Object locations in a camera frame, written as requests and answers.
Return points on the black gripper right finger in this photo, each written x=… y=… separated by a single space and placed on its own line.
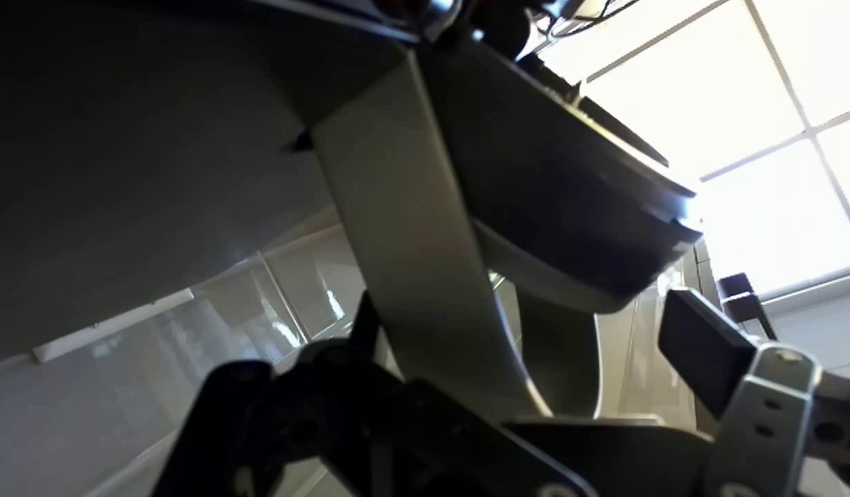
x=759 y=414

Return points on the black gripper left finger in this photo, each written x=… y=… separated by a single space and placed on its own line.
x=287 y=424

